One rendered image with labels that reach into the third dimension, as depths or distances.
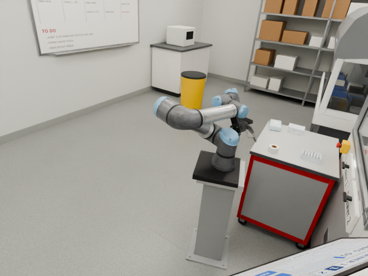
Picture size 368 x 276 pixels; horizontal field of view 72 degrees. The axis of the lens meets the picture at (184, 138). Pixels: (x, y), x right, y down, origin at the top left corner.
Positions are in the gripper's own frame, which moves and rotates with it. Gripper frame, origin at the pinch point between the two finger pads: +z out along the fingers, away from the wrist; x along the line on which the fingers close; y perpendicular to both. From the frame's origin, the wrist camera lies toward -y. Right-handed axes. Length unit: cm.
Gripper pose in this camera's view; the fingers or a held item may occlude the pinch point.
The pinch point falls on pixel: (247, 143)
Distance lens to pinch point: 164.0
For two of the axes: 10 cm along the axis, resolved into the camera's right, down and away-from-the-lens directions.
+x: 6.0, -1.1, -7.9
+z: 2.8, 9.6, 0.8
